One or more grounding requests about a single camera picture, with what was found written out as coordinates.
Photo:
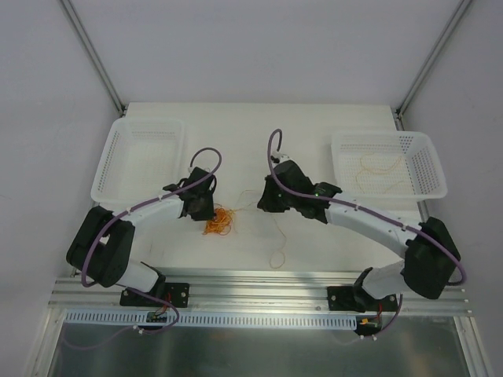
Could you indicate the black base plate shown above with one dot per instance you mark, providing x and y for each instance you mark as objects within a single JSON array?
[
  {"x": 342, "y": 298},
  {"x": 177, "y": 294}
]

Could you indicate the right aluminium frame post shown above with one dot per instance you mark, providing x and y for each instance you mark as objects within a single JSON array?
[{"x": 433, "y": 56}]

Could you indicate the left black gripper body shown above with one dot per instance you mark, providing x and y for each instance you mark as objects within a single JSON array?
[{"x": 202, "y": 208}]

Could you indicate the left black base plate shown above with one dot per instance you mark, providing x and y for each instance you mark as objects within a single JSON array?
[{"x": 177, "y": 294}]

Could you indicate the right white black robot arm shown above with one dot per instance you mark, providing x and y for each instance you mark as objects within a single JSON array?
[{"x": 427, "y": 253}]

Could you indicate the left aluminium frame post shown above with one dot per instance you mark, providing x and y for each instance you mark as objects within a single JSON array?
[{"x": 75, "y": 21}]

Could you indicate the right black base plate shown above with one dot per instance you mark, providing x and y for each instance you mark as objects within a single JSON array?
[{"x": 342, "y": 298}]

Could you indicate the aluminium frame post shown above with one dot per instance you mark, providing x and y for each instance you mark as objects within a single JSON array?
[
  {"x": 75, "y": 21},
  {"x": 433, "y": 56}
]

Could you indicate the aluminium mounting rail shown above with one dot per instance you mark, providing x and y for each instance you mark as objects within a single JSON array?
[{"x": 214, "y": 290}]

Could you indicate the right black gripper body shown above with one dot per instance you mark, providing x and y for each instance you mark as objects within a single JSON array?
[{"x": 268, "y": 198}]

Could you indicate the white plastic basket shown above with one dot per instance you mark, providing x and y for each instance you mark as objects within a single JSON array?
[
  {"x": 140, "y": 156},
  {"x": 388, "y": 165}
]

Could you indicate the white slotted cable duct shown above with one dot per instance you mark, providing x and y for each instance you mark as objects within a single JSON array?
[{"x": 212, "y": 320}]

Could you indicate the left white plastic basket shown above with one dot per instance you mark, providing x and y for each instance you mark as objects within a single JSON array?
[{"x": 140, "y": 156}]

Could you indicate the right white plastic basket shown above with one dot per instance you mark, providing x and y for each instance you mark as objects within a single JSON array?
[{"x": 388, "y": 165}]

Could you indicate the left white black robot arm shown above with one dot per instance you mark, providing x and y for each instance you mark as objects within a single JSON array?
[{"x": 102, "y": 247}]

